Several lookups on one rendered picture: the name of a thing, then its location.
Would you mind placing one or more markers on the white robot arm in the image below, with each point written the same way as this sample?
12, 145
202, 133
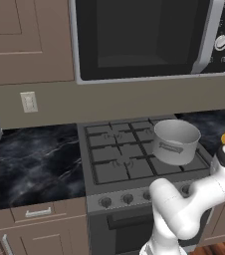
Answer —
180, 212

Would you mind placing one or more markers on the grey metal pot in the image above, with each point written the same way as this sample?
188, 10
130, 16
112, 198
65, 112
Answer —
175, 142

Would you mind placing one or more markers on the grey gas hob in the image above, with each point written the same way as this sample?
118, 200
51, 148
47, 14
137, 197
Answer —
131, 149

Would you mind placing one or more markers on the black hob knob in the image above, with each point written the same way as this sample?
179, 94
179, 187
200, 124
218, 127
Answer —
105, 201
128, 198
147, 195
185, 189

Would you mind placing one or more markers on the black microwave oven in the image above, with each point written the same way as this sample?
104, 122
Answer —
151, 36

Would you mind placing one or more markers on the black oven door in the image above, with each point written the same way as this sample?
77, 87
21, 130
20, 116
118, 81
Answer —
124, 232

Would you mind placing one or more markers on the brown drawer front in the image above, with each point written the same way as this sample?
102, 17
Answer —
35, 212

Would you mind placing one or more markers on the brown base cupboard door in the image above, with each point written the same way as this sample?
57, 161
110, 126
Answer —
224, 222
41, 237

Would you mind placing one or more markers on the white microwave dial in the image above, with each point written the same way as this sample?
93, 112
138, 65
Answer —
222, 42

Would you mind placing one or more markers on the white wall socket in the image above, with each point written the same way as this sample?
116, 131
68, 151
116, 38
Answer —
29, 101

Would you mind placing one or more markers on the brown wall cupboard door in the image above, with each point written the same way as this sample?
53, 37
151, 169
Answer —
25, 36

